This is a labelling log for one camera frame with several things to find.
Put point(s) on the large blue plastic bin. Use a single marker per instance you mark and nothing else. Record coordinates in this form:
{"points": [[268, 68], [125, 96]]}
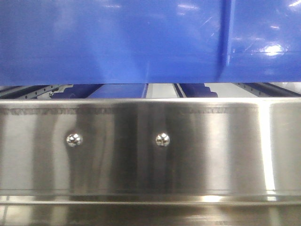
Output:
{"points": [[149, 41]]}

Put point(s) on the stainless steel conveyor side panel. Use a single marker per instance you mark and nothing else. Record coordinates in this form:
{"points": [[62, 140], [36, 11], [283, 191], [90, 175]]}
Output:
{"points": [[230, 162]]}

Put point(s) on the blue conveyor belt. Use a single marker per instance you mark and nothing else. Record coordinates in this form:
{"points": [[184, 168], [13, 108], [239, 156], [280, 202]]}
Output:
{"points": [[152, 90]]}

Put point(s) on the right round steel bolt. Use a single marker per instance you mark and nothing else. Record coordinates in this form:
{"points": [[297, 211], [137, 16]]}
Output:
{"points": [[162, 139]]}

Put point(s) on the left round steel bolt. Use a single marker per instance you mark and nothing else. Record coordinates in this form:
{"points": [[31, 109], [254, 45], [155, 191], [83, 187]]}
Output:
{"points": [[74, 140]]}

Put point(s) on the round steel bolt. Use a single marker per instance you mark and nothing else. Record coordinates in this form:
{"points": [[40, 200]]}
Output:
{"points": [[74, 140], [162, 139]]}

